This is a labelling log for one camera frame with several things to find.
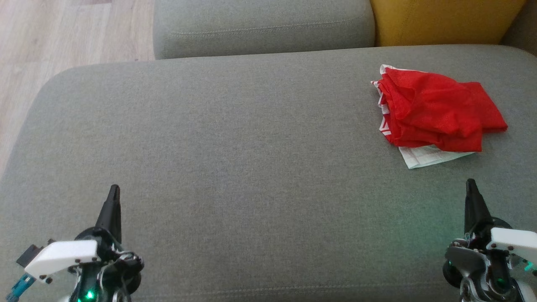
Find red shorts with white stripes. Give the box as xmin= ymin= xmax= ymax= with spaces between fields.
xmin=378 ymin=67 xmax=508 ymax=152

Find yellow sofa back cushion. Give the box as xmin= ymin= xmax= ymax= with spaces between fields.
xmin=369 ymin=0 xmax=527 ymax=47

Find left black cable blue plug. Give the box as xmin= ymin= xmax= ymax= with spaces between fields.
xmin=6 ymin=273 xmax=36 ymax=302

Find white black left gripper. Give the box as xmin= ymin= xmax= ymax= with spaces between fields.
xmin=24 ymin=185 xmax=122 ymax=282

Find grey sofa backrest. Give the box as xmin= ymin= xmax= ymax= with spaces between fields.
xmin=501 ymin=0 xmax=537 ymax=47

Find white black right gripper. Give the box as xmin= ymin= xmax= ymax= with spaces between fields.
xmin=464 ymin=179 xmax=537 ymax=263

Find grey sofa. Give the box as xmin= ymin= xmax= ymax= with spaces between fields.
xmin=0 ymin=44 xmax=537 ymax=302

